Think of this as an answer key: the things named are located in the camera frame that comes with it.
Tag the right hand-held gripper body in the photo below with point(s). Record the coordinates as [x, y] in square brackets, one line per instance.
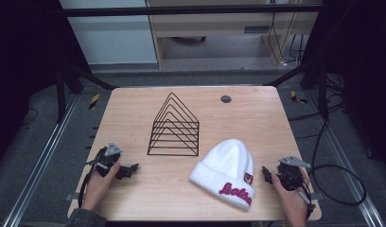
[290, 173]

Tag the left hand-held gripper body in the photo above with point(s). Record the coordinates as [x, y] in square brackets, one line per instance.
[106, 159]

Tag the white knit beanie hat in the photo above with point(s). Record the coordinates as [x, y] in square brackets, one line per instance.
[227, 173]

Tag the person's left hand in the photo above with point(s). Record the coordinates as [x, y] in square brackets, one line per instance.
[98, 187]

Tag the person's right hand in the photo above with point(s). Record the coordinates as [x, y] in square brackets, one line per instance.
[290, 205]

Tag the yellow black striped marker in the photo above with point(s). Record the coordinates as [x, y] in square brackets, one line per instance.
[297, 97]
[94, 101]

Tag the black metal stand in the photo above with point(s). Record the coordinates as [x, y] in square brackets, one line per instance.
[66, 88]
[317, 85]

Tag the grey round table grommet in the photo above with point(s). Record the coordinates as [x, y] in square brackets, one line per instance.
[225, 99]

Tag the white cabinet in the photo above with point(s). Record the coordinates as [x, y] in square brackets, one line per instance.
[112, 38]

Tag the light wooden desk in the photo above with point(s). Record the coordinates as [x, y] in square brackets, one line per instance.
[213, 28]

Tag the aluminium floor rail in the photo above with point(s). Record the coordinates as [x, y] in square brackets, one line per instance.
[348, 160]
[39, 160]

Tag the black horizontal frame bar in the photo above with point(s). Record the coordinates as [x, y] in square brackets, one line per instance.
[181, 10]

